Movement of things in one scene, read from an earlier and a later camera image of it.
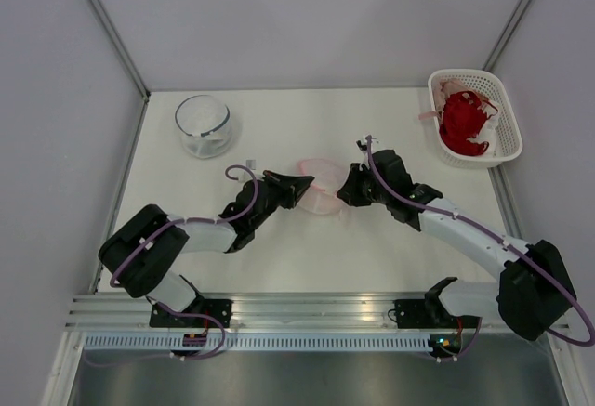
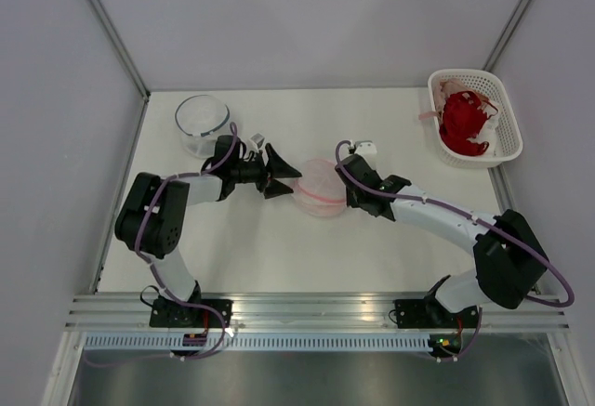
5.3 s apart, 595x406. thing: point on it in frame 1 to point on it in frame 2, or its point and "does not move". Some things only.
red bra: [461, 121] does not move
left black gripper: [292, 188] to [278, 169]
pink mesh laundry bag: [330, 177] does not move
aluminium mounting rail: [266, 310] does not move
